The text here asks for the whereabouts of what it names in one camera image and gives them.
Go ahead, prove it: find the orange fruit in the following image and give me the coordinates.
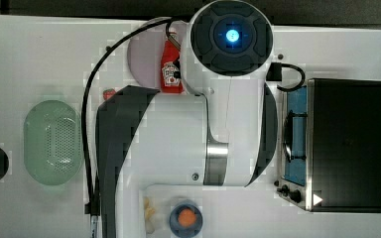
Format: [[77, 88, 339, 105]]
[[178, 208, 196, 227]]

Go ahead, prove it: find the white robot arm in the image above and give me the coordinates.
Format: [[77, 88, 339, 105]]
[[95, 0, 278, 238]]

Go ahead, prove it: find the black toaster oven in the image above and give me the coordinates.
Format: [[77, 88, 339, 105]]
[[275, 78, 381, 213]]

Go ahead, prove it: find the red toy strawberry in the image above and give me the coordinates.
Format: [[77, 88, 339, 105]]
[[103, 88, 116, 100]]

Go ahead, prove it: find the yellow toy chicken piece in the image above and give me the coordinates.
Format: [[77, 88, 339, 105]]
[[144, 197, 156, 234]]

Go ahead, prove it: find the green perforated colander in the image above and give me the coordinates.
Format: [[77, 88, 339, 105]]
[[24, 100, 83, 185]]

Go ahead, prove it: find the red ketchup bottle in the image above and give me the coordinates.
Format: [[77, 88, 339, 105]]
[[160, 40, 184, 94]]

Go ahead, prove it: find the blue bowl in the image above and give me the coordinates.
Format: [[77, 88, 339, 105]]
[[169, 203, 203, 238]]

